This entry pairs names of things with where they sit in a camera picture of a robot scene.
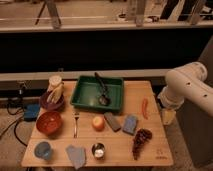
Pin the black ladle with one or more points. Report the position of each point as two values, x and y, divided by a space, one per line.
103 99

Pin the yellow banana bunch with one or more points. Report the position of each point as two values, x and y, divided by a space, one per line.
55 92

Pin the blue grey cloth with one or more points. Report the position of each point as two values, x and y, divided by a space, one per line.
77 156

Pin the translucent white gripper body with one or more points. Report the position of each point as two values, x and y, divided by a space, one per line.
167 116

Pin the small steel cup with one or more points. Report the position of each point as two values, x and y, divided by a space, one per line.
98 150

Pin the dark purple grape bunch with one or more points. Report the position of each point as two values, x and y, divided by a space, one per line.
142 136

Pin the cream cylindrical container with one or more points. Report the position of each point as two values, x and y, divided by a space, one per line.
55 83

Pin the silver fork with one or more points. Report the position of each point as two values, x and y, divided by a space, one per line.
76 124

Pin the red yellow apple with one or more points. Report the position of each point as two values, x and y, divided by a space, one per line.
98 123

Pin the blue sponge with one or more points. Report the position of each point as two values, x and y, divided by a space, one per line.
130 124

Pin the grey sponge block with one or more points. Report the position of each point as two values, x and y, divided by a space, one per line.
112 121

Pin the red chili pepper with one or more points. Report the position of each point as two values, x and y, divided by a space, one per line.
144 108

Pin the blue plastic cup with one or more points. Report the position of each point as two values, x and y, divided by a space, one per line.
43 150

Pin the red bowl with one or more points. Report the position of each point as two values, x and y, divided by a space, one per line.
49 122

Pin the blue box on floor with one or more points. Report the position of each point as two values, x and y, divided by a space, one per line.
31 112

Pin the purple bowl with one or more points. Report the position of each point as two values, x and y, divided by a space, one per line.
49 105

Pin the green plastic tray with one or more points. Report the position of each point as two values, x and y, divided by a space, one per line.
87 92

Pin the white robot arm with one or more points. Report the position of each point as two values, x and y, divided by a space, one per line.
185 82

